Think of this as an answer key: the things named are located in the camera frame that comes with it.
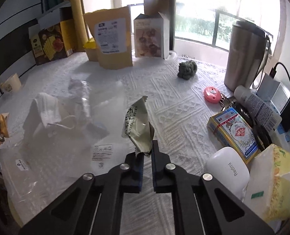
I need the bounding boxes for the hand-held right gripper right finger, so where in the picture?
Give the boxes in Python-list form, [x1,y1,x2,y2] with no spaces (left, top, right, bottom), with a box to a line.
[151,139,275,235]

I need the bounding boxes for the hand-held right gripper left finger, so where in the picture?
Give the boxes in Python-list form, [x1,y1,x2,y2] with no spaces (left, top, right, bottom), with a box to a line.
[19,152,145,235]

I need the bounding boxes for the green foil wrapper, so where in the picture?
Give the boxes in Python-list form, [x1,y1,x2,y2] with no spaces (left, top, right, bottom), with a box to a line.
[122,96,155,157]

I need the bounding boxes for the large clear plastic bag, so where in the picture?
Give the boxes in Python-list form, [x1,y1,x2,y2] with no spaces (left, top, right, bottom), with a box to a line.
[0,127,128,201]

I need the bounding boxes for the white power bank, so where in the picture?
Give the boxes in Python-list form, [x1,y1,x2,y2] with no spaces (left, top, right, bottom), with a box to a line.
[204,146,250,202]

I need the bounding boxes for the white textured tablecloth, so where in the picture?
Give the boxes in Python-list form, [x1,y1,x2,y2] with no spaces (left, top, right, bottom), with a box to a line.
[0,51,282,235]

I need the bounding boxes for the playing card box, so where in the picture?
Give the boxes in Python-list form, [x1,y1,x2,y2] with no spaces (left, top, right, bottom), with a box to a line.
[207,107,261,165]

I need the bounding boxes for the crumpled clear plastic film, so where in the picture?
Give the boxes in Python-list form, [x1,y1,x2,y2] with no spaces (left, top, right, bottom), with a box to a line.
[68,77,111,139]

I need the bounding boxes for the bunch of keys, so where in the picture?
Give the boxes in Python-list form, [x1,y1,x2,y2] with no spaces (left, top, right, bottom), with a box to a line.
[220,93,236,110]

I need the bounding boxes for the black glossy object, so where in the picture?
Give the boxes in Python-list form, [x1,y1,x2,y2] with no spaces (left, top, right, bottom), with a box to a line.
[233,101,274,151]

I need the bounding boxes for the green toad figurine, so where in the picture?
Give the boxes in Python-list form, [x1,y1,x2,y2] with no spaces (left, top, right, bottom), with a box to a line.
[178,61,197,81]

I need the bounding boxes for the white face mask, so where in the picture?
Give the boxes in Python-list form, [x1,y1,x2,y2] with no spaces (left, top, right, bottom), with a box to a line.
[23,92,75,134]

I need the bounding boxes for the yellow tissue pack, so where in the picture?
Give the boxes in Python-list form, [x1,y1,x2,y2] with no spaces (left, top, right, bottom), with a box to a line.
[243,144,290,223]

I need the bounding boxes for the white tube bottle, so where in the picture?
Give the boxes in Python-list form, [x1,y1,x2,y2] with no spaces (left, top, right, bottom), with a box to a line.
[234,85,282,128]

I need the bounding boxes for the kraft pouch with white label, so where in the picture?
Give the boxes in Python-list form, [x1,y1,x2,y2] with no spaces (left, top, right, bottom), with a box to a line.
[83,5,134,69]

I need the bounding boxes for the small brown cardboard box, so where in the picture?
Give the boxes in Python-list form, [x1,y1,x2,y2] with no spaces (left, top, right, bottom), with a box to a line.
[85,46,100,61]

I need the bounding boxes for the white and blue packet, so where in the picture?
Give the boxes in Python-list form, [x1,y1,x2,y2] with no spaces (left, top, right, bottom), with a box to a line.
[272,122,290,157]

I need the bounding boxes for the open white food-print carton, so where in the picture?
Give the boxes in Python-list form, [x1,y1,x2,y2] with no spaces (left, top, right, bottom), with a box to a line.
[133,12,170,60]

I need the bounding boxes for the yellow plastic bag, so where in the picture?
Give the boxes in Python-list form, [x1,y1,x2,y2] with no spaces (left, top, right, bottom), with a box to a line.
[83,38,98,50]

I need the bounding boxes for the stainless steel tumbler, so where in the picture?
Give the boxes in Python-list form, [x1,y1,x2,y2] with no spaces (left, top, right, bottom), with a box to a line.
[224,20,273,92]

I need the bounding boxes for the small printed paper cup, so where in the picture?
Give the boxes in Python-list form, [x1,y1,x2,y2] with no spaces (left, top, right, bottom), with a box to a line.
[0,73,22,93]

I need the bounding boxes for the dark cracker snack box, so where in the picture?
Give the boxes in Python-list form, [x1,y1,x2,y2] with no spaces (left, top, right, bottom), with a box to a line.
[29,22,74,66]

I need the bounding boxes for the balcony railing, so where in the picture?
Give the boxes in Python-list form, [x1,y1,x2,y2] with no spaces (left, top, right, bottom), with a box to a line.
[174,7,275,52]

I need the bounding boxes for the plain brown cardboard box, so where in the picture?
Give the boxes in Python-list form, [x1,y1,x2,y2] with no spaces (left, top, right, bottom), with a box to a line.
[143,0,169,16]

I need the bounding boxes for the yellow curtain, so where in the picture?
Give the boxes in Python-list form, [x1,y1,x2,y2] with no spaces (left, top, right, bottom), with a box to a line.
[62,0,90,52]

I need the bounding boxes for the pink round keychain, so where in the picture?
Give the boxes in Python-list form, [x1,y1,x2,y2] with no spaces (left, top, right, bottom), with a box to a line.
[204,86,221,102]

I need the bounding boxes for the white charger with cable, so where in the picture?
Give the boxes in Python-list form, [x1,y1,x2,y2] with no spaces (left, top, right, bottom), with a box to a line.
[256,73,281,97]

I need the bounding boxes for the black cable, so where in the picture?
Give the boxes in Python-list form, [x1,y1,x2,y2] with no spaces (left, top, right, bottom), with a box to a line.
[270,62,290,96]

